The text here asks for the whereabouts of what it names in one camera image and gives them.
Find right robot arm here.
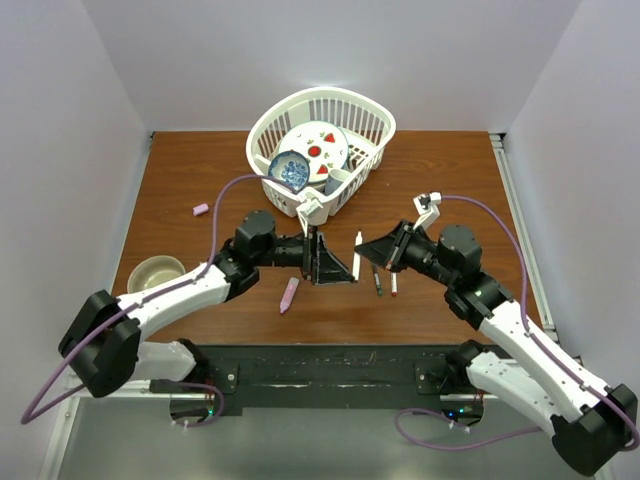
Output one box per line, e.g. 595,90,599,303
355,221,639,476

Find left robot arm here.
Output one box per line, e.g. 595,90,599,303
58,211,354,398

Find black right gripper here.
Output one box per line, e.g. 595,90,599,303
355,219,456,288

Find green fineliner pen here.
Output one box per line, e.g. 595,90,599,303
370,263,383,297

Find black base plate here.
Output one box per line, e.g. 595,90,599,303
149,343,506,419

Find white black marker pen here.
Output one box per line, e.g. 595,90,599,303
352,230,363,282

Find white plastic dish basket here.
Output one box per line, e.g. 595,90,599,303
245,87,396,226

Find pink highlighter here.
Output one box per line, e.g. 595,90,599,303
279,277,299,314

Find aluminium frame rail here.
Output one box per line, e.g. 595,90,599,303
488,132,560,344

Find white plate red decorations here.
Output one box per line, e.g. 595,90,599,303
277,121,349,185

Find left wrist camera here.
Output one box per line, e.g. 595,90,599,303
296,193,325,237

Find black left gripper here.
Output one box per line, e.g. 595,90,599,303
254,225,354,285

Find beige ceramic bowl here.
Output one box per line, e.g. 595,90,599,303
127,255,186,294

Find purple highlighter cap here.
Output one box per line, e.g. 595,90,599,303
192,203,209,216

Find white red marker pen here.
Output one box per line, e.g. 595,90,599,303
390,272,398,297

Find white mug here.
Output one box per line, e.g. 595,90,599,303
323,169,350,196

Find blue white patterned bowl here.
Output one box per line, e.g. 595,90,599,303
267,150,311,192

